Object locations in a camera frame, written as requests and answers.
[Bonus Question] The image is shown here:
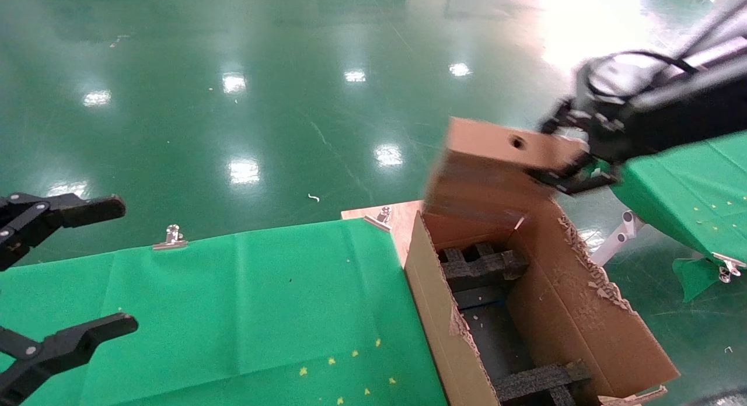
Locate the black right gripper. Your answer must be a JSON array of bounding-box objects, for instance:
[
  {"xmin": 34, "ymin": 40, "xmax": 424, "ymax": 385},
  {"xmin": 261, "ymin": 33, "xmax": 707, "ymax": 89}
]
[{"xmin": 527, "ymin": 72, "xmax": 747, "ymax": 196}]

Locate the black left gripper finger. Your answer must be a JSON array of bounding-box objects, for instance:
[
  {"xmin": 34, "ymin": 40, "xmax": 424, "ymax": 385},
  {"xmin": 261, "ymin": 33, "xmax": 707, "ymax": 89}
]
[
  {"xmin": 0, "ymin": 313, "xmax": 139, "ymax": 406},
  {"xmin": 0, "ymin": 192, "xmax": 127, "ymax": 272}
]

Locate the small brown cardboard box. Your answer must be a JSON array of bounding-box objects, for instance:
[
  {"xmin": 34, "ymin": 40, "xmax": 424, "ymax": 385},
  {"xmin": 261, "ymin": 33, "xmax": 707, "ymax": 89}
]
[{"xmin": 423, "ymin": 117, "xmax": 588, "ymax": 221}]

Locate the large open cardboard carton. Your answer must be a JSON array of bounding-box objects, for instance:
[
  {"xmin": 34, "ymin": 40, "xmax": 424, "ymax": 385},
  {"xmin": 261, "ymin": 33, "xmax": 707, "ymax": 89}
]
[{"xmin": 403, "ymin": 196, "xmax": 681, "ymax": 406}]

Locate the white metal table leg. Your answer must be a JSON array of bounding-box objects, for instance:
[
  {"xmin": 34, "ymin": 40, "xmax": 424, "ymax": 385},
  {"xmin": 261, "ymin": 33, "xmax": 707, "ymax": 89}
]
[{"xmin": 589, "ymin": 210, "xmax": 646, "ymax": 268}]

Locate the silver metal binder clip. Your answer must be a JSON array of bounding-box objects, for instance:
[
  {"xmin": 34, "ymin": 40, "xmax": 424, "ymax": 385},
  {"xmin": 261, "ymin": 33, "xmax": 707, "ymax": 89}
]
[
  {"xmin": 712, "ymin": 252, "xmax": 743, "ymax": 285},
  {"xmin": 364, "ymin": 206, "xmax": 393, "ymax": 232},
  {"xmin": 152, "ymin": 223, "xmax": 189, "ymax": 251}
]

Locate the green tablecloth with yellow specks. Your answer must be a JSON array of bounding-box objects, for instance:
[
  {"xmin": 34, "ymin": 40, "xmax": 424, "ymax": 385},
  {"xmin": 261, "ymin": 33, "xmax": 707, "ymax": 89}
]
[{"xmin": 609, "ymin": 131, "xmax": 747, "ymax": 305}]

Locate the black foam insert block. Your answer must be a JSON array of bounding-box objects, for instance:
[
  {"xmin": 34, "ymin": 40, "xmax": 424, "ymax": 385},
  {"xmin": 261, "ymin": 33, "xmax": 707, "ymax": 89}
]
[
  {"xmin": 494, "ymin": 361, "xmax": 592, "ymax": 406},
  {"xmin": 440, "ymin": 242, "xmax": 530, "ymax": 293}
]

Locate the large green tablecloth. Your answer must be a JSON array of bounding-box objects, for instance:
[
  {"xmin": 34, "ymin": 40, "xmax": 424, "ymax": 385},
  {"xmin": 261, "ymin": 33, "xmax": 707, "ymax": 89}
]
[{"xmin": 0, "ymin": 218, "xmax": 448, "ymax": 406}]

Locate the black foam base pad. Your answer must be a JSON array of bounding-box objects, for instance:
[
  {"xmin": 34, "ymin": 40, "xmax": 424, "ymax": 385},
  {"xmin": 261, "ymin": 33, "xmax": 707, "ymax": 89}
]
[{"xmin": 454, "ymin": 286, "xmax": 544, "ymax": 390}]

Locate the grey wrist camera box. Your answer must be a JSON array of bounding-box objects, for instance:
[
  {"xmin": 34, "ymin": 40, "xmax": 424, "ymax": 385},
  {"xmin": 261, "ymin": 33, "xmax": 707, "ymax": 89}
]
[{"xmin": 574, "ymin": 55, "xmax": 657, "ymax": 112}]

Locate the black camera cable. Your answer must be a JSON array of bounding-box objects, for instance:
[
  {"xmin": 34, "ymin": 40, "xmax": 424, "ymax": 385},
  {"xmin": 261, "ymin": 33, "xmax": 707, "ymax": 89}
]
[{"xmin": 582, "ymin": 0, "xmax": 747, "ymax": 103}]

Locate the grey metal camera bracket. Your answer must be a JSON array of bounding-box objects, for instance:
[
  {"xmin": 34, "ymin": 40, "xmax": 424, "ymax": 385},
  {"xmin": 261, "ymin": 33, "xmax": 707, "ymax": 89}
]
[{"xmin": 633, "ymin": 36, "xmax": 747, "ymax": 110}]

